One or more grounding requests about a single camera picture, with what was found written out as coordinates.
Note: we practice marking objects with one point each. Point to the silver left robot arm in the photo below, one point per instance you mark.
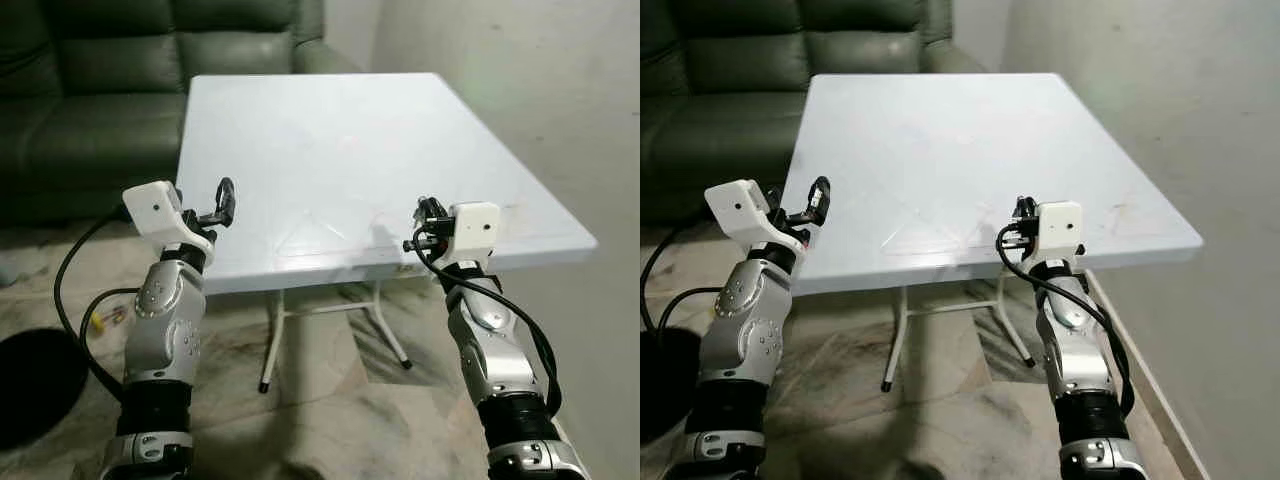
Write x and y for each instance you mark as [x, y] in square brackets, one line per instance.
[165, 320]
[745, 320]

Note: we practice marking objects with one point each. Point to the white plastic folding table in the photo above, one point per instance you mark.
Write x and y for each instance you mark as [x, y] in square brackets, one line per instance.
[950, 150]
[350, 150]

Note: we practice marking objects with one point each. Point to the small yellow floor litter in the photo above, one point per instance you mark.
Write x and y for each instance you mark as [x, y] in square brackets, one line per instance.
[105, 318]

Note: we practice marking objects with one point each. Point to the black round floor object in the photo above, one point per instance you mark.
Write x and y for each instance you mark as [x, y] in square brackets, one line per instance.
[665, 385]
[35, 385]

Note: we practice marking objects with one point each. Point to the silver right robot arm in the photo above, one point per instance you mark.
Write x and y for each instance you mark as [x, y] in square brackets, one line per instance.
[1080, 350]
[490, 340]

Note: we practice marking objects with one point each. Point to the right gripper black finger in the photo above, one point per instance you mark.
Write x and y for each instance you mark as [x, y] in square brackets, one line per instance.
[432, 208]
[1026, 207]

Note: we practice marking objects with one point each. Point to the dark green leather sofa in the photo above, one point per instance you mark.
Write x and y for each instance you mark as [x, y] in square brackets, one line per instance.
[100, 130]
[740, 130]

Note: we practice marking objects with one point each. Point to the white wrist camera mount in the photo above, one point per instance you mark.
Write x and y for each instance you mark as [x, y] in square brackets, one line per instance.
[1060, 228]
[475, 230]
[155, 210]
[740, 205]

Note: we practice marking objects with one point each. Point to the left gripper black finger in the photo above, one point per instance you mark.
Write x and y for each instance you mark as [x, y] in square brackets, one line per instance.
[820, 200]
[229, 198]

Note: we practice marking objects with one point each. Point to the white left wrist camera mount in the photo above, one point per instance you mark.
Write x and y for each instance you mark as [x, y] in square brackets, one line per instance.
[740, 205]
[155, 210]

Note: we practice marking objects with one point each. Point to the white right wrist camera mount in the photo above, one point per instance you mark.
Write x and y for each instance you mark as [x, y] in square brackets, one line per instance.
[1060, 228]
[475, 230]

